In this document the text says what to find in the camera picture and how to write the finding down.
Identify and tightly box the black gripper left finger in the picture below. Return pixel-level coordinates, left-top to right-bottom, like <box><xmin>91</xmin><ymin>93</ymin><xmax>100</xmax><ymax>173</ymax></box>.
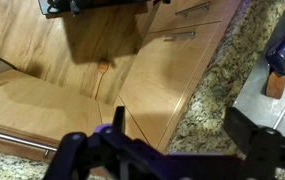
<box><xmin>43</xmin><ymin>105</ymin><xmax>170</xmax><ymax>180</ymax></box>

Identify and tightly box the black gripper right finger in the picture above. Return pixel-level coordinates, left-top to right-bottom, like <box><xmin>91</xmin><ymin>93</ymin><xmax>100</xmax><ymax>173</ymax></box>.
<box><xmin>223</xmin><ymin>106</ymin><xmax>285</xmax><ymax>180</ymax></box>

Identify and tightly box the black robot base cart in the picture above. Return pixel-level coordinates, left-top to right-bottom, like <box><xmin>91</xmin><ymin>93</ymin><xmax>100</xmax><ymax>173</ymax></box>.
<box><xmin>37</xmin><ymin>0</ymin><xmax>172</xmax><ymax>17</ymax></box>

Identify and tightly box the stainless steel sink basin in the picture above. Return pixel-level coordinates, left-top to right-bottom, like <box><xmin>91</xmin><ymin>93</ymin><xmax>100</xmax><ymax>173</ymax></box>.
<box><xmin>232</xmin><ymin>0</ymin><xmax>285</xmax><ymax>134</ymax></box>

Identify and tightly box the orange scrubber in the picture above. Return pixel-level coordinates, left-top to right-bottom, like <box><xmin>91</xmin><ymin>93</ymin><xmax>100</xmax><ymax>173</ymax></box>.
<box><xmin>265</xmin><ymin>70</ymin><xmax>285</xmax><ymax>100</ymax></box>

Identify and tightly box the wooden base cabinet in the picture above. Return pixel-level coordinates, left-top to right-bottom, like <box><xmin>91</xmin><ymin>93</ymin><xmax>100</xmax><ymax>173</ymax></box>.
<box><xmin>0</xmin><ymin>0</ymin><xmax>244</xmax><ymax>162</ymax></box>

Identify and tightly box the steel drawer handle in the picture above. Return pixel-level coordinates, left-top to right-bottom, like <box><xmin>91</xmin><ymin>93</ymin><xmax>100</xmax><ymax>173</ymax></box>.
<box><xmin>0</xmin><ymin>128</ymin><xmax>58</xmax><ymax>158</ymax></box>

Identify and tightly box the steel cabinet door handle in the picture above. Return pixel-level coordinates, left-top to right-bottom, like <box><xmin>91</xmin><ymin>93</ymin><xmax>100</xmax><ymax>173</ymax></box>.
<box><xmin>174</xmin><ymin>1</ymin><xmax>212</xmax><ymax>18</ymax></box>
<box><xmin>163</xmin><ymin>30</ymin><xmax>197</xmax><ymax>43</ymax></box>

